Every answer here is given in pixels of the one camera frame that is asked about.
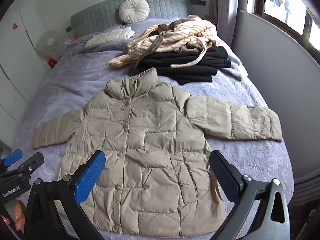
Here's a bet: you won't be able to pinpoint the light grey cloth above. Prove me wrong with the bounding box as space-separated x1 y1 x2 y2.
225 47 249 80

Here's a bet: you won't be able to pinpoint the grey curtain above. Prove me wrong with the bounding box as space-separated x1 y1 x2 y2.
215 0 242 35

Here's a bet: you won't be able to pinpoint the round cream cushion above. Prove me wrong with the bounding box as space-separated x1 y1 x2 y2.
119 0 150 25

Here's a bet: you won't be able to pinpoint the white wardrobe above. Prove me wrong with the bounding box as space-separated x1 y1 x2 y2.
0 2 65 150

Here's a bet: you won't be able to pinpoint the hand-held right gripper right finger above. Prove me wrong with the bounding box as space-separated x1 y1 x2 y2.
209 150 292 240

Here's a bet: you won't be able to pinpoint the cream striped robe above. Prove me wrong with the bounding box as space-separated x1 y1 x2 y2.
107 15 217 77

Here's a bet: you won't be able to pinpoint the grey quilted headboard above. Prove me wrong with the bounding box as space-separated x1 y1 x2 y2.
71 0 190 37

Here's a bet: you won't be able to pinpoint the window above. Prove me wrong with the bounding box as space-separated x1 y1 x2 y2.
246 0 320 52

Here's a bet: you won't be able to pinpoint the black folded clothes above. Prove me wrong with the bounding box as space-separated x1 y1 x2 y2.
135 46 232 85

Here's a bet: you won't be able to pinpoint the person's left hand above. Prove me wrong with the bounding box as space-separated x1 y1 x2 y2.
0 201 26 233

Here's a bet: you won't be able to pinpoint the cream quilted garment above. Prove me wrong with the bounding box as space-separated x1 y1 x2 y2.
85 26 135 49

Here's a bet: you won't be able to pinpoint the beige puffer jacket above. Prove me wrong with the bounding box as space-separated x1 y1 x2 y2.
32 67 283 238

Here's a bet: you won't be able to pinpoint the lavender embossed blanket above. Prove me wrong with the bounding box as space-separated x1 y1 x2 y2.
15 21 294 240

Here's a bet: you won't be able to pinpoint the white standing fan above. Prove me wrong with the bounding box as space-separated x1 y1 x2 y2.
36 30 63 60

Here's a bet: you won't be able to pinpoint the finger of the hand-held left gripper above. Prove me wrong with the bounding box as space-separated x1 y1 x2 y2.
11 152 45 179
0 149 23 173

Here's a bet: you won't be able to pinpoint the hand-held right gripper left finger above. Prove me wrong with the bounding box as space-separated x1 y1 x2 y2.
25 151 107 240

